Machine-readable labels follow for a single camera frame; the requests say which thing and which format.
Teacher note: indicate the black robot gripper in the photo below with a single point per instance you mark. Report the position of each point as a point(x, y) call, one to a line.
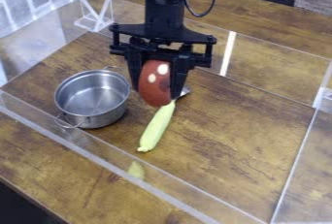
point(162, 35)

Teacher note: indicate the spoon with yellow-green handle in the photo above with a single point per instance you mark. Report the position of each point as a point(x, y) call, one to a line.
point(155, 128)

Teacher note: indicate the small silver pot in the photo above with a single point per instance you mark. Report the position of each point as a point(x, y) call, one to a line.
point(91, 98)

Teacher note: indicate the clear acrylic enclosure wall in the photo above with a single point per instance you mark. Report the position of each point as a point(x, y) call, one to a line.
point(245, 156)

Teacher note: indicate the clear acrylic triangular bracket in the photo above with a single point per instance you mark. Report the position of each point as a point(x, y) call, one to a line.
point(95, 21)

